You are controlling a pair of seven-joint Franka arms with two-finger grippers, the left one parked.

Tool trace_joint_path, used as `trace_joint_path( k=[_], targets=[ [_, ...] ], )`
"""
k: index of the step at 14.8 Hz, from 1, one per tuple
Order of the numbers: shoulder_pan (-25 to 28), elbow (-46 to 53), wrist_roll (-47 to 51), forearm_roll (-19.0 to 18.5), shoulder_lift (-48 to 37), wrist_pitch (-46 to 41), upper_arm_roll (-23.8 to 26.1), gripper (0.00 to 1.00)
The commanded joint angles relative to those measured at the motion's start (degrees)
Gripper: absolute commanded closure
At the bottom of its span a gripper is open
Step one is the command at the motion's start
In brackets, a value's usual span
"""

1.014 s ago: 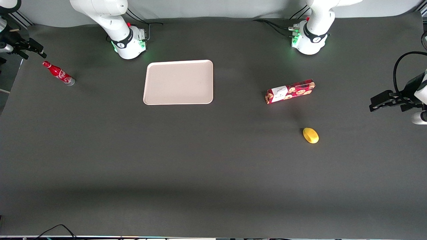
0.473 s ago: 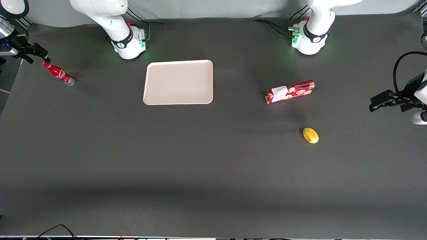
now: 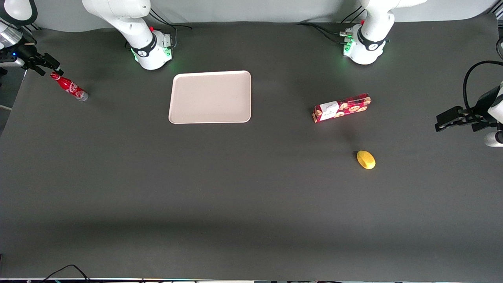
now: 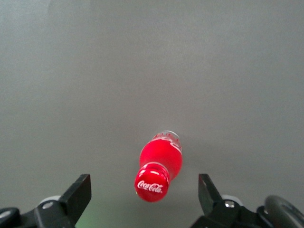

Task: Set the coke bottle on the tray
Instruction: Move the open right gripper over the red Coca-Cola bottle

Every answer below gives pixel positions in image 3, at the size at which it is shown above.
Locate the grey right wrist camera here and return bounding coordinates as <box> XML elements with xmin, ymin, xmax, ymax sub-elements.
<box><xmin>0</xmin><ymin>55</ymin><xmax>25</xmax><ymax>68</ymax></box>

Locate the beige plastic tray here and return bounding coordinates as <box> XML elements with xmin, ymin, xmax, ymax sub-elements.
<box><xmin>168</xmin><ymin>70</ymin><xmax>252</xmax><ymax>125</ymax></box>

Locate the yellow lemon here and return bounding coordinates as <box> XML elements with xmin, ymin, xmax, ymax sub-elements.
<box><xmin>356</xmin><ymin>150</ymin><xmax>376</xmax><ymax>170</ymax></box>

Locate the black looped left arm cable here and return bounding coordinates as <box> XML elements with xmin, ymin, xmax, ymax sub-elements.
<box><xmin>463</xmin><ymin>60</ymin><xmax>503</xmax><ymax>115</ymax></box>

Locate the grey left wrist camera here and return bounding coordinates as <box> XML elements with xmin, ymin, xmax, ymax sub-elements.
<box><xmin>484</xmin><ymin>131</ymin><xmax>503</xmax><ymax>148</ymax></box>

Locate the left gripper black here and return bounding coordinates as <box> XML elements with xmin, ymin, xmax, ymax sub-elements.
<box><xmin>434</xmin><ymin>86</ymin><xmax>501</xmax><ymax>132</ymax></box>

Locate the black left base cable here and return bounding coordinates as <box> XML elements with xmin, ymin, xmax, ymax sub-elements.
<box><xmin>340</xmin><ymin>6</ymin><xmax>364</xmax><ymax>24</ymax></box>
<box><xmin>297</xmin><ymin>22</ymin><xmax>349</xmax><ymax>44</ymax></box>

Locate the red cookie box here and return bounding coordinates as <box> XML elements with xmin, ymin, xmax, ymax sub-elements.
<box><xmin>312</xmin><ymin>93</ymin><xmax>372</xmax><ymax>123</ymax></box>

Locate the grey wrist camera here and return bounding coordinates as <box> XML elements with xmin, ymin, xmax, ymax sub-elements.
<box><xmin>0</xmin><ymin>55</ymin><xmax>25</xmax><ymax>68</ymax></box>
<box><xmin>484</xmin><ymin>131</ymin><xmax>503</xmax><ymax>148</ymax></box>

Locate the black right base cable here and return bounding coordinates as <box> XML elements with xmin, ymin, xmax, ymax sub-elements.
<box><xmin>149</xmin><ymin>7</ymin><xmax>193</xmax><ymax>48</ymax></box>

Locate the black base cable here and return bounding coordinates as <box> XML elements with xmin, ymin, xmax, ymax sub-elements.
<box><xmin>297</xmin><ymin>22</ymin><xmax>349</xmax><ymax>44</ymax></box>
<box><xmin>340</xmin><ymin>6</ymin><xmax>364</xmax><ymax>24</ymax></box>
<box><xmin>149</xmin><ymin>7</ymin><xmax>193</xmax><ymax>48</ymax></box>

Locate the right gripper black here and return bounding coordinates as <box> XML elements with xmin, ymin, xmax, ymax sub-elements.
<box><xmin>14</xmin><ymin>41</ymin><xmax>64</xmax><ymax>77</ymax></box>

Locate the red coke bottle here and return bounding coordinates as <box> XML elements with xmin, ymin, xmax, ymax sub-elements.
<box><xmin>50</xmin><ymin>72</ymin><xmax>89</xmax><ymax>102</ymax></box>

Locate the black table edge cable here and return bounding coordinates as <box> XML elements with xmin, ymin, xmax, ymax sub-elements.
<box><xmin>39</xmin><ymin>264</ymin><xmax>92</xmax><ymax>283</ymax></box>

